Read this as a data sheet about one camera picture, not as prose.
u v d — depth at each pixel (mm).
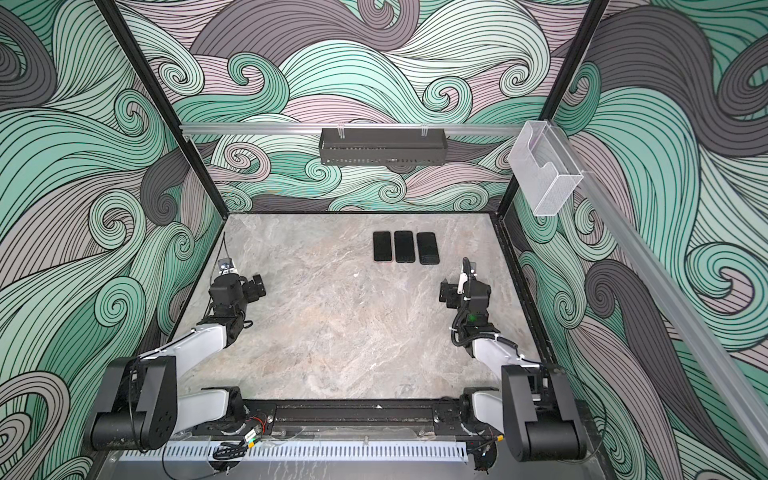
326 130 931
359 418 744
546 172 767
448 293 802
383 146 964
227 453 713
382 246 1104
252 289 818
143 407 884
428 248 1108
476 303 670
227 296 664
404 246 1104
